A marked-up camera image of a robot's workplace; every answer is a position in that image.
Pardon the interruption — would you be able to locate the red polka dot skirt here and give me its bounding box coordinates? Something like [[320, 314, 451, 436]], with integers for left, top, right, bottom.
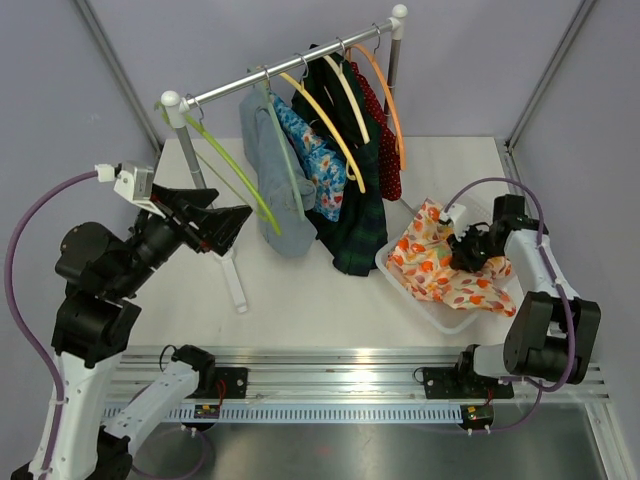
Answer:
[[351, 62, 402, 201]]

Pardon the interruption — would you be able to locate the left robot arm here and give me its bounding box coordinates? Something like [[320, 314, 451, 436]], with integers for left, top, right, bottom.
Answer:
[[14, 185, 252, 479]]

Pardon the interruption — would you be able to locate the orange hanger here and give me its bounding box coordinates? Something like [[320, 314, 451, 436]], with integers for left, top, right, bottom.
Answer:
[[347, 42, 407, 171]]

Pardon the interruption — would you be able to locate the white and chrome clothes rack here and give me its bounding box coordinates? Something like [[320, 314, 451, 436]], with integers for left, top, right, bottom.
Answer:
[[159, 4, 425, 315]]

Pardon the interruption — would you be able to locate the lime green hanger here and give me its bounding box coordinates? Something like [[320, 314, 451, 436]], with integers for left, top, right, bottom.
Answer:
[[153, 101, 282, 236]]

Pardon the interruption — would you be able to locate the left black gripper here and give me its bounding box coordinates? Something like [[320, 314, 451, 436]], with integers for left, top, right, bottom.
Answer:
[[112, 182, 253, 296]]

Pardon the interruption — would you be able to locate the light blue denim skirt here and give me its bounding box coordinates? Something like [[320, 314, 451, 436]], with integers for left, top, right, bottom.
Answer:
[[239, 86, 316, 258]]

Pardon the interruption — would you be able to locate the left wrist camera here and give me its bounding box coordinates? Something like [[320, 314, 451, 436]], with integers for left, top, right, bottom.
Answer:
[[94, 162, 162, 216]]

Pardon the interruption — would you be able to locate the orange floral skirt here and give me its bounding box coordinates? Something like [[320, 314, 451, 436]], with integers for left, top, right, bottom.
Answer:
[[385, 199, 517, 317]]

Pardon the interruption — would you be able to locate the pale green hanger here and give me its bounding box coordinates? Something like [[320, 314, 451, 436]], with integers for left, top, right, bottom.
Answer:
[[256, 65, 305, 221]]

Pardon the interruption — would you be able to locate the white slotted cable duct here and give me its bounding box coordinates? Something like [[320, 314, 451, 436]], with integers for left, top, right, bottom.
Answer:
[[87, 403, 466, 425]]

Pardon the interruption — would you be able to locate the cream white hanger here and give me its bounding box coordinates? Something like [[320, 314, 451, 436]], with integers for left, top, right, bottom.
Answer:
[[323, 55, 370, 144]]

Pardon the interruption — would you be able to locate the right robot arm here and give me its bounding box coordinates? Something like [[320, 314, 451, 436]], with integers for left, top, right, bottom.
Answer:
[[441, 194, 601, 396]]

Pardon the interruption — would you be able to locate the yellow hanger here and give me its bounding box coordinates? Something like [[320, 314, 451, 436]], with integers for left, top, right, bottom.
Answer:
[[278, 52, 367, 194]]

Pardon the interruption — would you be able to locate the dark green plaid skirt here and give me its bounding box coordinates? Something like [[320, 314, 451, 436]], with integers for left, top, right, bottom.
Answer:
[[304, 53, 388, 277]]

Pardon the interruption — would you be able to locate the blue floral skirt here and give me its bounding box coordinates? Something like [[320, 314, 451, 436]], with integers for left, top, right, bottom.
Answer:
[[271, 94, 347, 222]]

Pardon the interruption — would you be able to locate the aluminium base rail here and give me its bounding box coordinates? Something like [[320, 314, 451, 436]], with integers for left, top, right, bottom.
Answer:
[[106, 346, 611, 404]]

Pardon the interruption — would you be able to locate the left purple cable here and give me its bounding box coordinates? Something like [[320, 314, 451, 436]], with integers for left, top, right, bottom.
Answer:
[[3, 170, 214, 476]]

